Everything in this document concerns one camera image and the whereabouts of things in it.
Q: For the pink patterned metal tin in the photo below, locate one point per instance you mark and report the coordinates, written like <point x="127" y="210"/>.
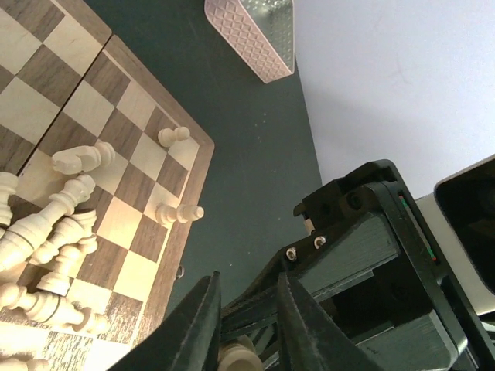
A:
<point x="260" y="32"/>

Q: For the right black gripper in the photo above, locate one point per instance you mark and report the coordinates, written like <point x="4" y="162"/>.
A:
<point x="373" y="265"/>

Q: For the white chess knight lying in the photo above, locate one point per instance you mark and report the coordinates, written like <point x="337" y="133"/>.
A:
<point x="83" y="158"/>

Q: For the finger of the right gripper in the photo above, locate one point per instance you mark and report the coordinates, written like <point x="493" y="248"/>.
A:
<point x="254" y="310"/>

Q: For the wooden chess board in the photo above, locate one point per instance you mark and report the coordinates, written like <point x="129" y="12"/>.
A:
<point x="67" y="81"/>

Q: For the white pawn on board corner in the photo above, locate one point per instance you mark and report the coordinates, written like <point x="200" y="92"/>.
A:
<point x="167" y="137"/>

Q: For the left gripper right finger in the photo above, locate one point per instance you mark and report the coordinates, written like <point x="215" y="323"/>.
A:
<point x="308" y="339"/>

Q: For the white chess pawn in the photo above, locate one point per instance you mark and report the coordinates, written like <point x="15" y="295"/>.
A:
<point x="239" y="355"/>

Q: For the white pawn near board edge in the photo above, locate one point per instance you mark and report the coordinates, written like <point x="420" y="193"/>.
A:
<point x="168" y="215"/>

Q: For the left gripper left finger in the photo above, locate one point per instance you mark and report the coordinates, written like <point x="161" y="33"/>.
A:
<point x="188" y="339"/>

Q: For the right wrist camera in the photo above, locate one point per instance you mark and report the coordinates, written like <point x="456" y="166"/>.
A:
<point x="460" y="213"/>

